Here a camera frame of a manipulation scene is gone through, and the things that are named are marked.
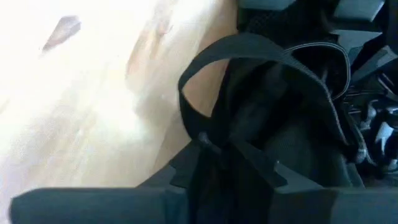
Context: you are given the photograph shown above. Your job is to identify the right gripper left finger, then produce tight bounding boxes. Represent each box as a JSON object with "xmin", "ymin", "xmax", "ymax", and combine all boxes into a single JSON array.
[{"xmin": 9, "ymin": 163, "xmax": 195, "ymax": 224}]

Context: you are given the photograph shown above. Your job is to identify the black fabric backpack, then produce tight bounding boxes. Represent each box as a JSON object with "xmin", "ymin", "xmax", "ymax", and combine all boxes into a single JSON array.
[{"xmin": 169, "ymin": 0, "xmax": 398, "ymax": 224}]

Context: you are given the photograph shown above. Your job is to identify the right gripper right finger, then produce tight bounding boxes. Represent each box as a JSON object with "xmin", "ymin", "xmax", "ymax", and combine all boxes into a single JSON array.
[{"xmin": 269, "ymin": 161, "xmax": 398, "ymax": 224}]

